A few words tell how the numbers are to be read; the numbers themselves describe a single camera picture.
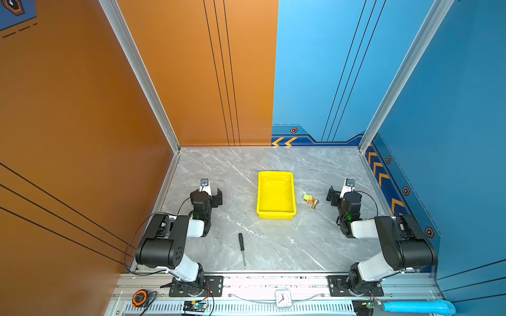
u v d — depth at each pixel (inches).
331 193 34.0
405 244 17.7
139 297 27.2
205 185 31.7
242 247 32.5
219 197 34.3
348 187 31.1
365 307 27.5
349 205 28.0
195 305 27.8
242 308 27.4
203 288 28.4
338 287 28.5
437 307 26.1
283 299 27.4
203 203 28.1
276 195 39.1
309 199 37.9
